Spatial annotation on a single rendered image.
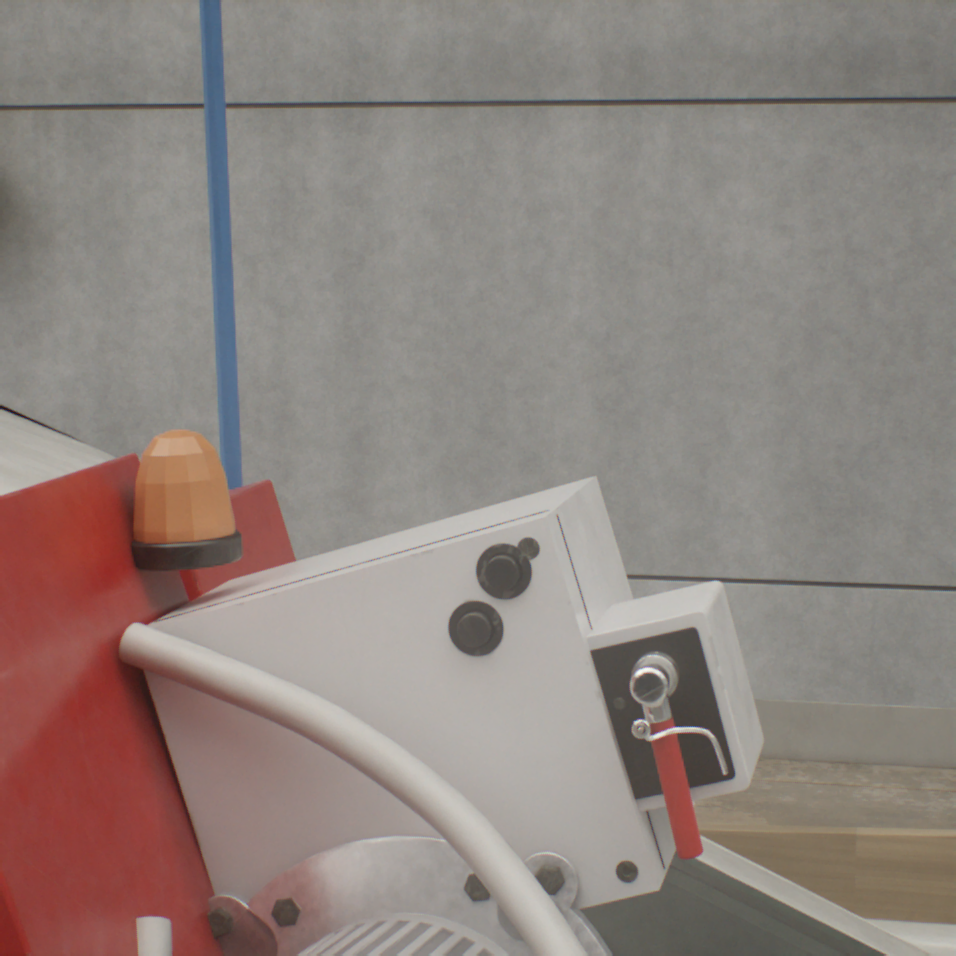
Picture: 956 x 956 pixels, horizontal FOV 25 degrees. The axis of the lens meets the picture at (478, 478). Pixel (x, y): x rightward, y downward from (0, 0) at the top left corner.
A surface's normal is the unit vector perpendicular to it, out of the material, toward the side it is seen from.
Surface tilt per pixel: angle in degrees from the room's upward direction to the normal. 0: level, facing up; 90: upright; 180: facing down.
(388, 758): 55
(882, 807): 0
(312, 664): 90
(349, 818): 90
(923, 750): 90
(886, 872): 90
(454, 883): 81
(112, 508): 70
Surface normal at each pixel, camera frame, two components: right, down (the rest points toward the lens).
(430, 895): -0.19, -0.03
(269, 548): 0.93, -0.27
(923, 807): 0.00, -0.99
